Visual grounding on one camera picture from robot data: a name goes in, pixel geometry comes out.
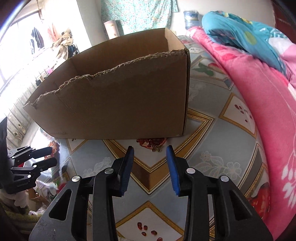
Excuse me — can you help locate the blue patterned quilt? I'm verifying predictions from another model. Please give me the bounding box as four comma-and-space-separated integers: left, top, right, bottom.
202, 11, 295, 78

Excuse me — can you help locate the white glove hand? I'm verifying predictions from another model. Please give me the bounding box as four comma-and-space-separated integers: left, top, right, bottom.
1, 189, 28, 208

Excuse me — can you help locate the teal floral curtain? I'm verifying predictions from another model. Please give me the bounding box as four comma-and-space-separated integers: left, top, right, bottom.
101, 0, 179, 36

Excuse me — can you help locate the brown cardboard box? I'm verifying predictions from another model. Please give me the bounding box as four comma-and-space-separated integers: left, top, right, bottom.
23, 28, 191, 140

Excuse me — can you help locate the fruit pattern tablecloth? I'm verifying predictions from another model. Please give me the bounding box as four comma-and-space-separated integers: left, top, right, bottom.
34, 34, 271, 241

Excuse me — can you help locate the white narrow cabinet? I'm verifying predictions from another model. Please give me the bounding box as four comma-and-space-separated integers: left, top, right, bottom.
104, 20, 120, 40

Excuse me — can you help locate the pink blanket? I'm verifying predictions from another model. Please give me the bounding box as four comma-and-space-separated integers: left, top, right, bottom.
189, 27, 295, 239

